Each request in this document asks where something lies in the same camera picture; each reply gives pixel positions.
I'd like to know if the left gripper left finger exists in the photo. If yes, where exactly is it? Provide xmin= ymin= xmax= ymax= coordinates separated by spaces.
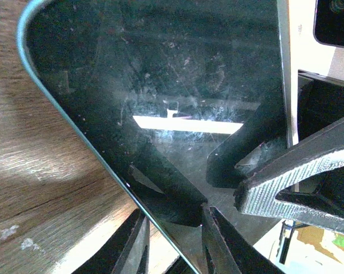
xmin=74 ymin=209 xmax=150 ymax=273

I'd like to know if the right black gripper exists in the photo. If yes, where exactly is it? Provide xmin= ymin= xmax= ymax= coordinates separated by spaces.
xmin=234 ymin=70 xmax=344 ymax=233

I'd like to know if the black smartphone green edge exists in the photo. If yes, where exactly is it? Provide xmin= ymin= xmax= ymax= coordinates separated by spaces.
xmin=17 ymin=1 xmax=287 ymax=273

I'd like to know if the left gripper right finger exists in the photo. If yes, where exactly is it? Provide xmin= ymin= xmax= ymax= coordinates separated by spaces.
xmin=202 ymin=204 xmax=283 ymax=274

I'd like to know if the beige phone case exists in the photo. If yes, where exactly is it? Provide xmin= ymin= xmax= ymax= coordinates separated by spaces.
xmin=277 ymin=1 xmax=299 ymax=147

